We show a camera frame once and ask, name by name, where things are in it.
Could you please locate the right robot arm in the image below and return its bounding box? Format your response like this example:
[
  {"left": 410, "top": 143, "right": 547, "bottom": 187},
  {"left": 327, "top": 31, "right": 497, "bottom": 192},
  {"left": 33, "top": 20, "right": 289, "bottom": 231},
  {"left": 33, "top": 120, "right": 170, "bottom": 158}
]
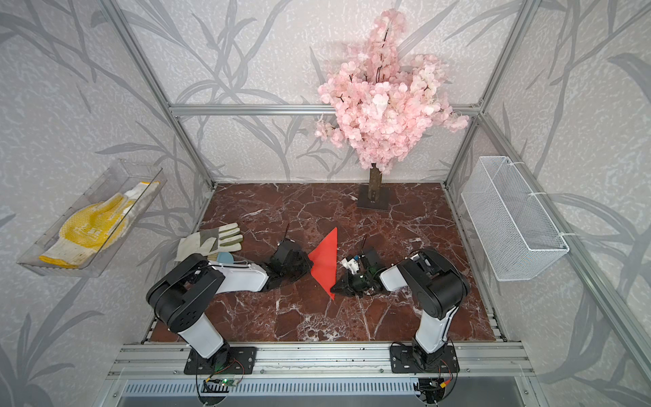
[{"left": 330, "top": 247, "right": 471, "bottom": 356}]

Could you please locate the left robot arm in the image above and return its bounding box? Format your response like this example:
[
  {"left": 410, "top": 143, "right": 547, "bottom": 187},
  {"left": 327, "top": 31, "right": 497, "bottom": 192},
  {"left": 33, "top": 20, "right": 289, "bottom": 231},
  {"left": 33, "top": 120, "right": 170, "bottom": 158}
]
[{"left": 146, "top": 239, "right": 314, "bottom": 360}]

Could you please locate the light blue straw brush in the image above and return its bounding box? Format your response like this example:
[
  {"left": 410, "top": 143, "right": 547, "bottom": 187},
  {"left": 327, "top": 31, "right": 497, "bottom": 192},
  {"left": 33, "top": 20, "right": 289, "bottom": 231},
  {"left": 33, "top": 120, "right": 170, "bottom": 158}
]
[{"left": 207, "top": 252, "right": 235, "bottom": 265}]

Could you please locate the white grey work glove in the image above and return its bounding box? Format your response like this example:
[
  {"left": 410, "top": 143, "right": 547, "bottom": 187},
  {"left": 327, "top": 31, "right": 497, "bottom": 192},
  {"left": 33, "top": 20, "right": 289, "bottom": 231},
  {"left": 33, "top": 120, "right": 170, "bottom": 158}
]
[{"left": 175, "top": 223, "right": 243, "bottom": 262}]

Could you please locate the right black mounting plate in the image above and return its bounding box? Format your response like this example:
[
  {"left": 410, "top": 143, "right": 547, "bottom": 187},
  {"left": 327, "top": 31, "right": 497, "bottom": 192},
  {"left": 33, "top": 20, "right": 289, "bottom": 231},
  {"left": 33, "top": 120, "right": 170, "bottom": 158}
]
[{"left": 389, "top": 342, "right": 459, "bottom": 375}]

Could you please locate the black mounting plate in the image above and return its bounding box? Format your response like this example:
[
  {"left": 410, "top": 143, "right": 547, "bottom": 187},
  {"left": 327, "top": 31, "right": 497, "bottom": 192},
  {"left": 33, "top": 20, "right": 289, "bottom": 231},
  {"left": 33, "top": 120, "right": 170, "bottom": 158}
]
[
  {"left": 389, "top": 342, "right": 459, "bottom": 375},
  {"left": 183, "top": 346, "right": 257, "bottom": 376}
]

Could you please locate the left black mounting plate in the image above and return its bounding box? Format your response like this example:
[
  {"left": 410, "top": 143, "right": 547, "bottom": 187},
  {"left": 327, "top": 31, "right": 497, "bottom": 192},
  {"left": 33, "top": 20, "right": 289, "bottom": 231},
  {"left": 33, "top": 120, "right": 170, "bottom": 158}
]
[{"left": 183, "top": 346, "right": 257, "bottom": 376}]

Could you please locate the left circuit board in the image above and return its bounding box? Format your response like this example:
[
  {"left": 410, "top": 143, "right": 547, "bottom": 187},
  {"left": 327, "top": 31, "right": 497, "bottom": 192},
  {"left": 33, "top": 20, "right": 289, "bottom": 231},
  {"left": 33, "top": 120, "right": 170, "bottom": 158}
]
[{"left": 199, "top": 376, "right": 244, "bottom": 393}]

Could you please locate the pink cherry blossom tree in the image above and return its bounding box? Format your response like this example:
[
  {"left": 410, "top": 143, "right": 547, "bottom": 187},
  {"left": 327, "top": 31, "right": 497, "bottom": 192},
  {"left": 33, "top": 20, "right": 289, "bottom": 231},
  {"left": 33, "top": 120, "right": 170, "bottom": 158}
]
[{"left": 315, "top": 8, "right": 470, "bottom": 210}]

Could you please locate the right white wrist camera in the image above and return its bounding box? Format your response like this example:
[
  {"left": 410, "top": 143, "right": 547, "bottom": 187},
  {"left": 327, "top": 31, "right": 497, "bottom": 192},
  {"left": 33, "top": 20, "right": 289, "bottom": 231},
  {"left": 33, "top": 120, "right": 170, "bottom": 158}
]
[{"left": 341, "top": 257, "right": 360, "bottom": 275}]

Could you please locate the white wire mesh basket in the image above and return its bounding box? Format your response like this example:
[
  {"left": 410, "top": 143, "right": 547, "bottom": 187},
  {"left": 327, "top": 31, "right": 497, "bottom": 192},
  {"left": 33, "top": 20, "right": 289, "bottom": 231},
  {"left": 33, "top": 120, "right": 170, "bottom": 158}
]
[{"left": 461, "top": 156, "right": 570, "bottom": 282}]

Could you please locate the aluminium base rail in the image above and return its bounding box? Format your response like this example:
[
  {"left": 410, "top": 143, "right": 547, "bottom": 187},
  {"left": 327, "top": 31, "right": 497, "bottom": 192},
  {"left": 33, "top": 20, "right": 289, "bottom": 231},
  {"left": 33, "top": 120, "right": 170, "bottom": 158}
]
[{"left": 107, "top": 342, "right": 535, "bottom": 380}]

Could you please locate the clear plastic wall tray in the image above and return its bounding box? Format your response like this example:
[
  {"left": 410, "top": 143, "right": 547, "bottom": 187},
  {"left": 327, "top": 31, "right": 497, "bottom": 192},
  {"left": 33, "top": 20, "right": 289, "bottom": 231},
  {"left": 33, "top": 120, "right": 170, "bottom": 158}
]
[{"left": 17, "top": 159, "right": 167, "bottom": 277}]

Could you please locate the right aluminium corner post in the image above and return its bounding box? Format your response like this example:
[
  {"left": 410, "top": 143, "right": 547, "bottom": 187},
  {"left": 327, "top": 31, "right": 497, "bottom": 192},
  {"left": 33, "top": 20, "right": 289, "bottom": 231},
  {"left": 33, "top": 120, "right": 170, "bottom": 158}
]
[{"left": 443, "top": 0, "right": 541, "bottom": 190}]

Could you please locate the aluminium frame corner post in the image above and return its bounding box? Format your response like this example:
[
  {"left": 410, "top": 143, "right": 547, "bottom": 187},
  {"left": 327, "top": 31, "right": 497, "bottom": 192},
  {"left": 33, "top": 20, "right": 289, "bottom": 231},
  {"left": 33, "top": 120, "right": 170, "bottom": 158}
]
[{"left": 99, "top": 0, "right": 215, "bottom": 190}]

